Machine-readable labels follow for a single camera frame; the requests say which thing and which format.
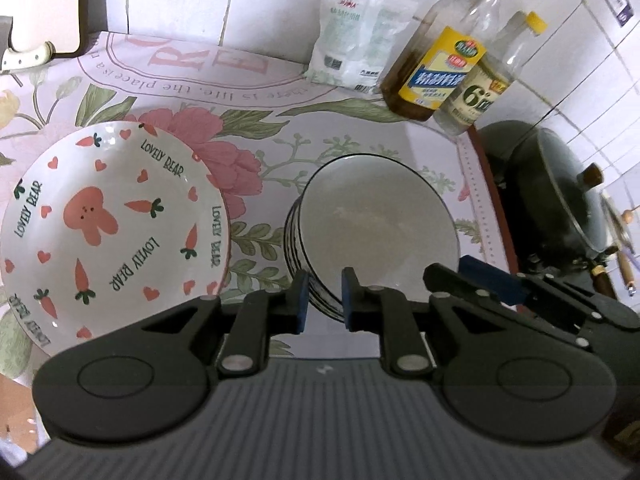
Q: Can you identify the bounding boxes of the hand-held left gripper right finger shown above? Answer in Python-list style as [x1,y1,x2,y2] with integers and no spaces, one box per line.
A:
[341,267,497,377]

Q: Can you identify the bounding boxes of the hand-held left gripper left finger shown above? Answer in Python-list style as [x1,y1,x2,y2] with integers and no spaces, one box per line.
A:
[141,269,311,377]

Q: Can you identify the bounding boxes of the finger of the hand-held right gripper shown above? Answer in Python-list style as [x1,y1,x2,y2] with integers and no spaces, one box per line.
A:
[423,262,506,311]
[459,254,532,307]

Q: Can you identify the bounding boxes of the white carrot print plate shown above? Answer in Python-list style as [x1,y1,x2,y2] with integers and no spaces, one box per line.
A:
[0,121,232,356]

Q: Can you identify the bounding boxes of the dark wok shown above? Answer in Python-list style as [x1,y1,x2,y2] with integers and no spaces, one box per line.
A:
[477,120,626,283]

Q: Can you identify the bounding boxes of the glass wok lid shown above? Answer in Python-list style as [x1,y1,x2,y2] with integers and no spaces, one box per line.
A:
[536,127,627,262]

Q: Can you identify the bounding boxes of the clear vinegar bottle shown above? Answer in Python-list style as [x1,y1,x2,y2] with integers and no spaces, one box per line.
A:
[433,10,547,137]

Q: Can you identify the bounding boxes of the floral tablecloth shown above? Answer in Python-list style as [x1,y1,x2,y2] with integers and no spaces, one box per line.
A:
[0,30,517,382]

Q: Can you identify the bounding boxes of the yellow label oil bottle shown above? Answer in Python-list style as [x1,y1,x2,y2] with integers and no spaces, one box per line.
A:
[380,0,515,122]

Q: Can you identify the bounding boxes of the white salt bag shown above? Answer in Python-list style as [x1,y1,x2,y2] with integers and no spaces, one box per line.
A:
[304,0,419,95]

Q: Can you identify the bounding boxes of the white cutting board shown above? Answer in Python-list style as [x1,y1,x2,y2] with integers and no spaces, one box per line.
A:
[9,0,109,57]

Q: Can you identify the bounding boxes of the wooden handled utensil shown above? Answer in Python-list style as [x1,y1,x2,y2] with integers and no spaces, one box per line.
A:
[590,205,640,296]

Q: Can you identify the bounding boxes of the white handled knife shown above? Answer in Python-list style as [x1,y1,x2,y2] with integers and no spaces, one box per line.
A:
[0,41,55,72]

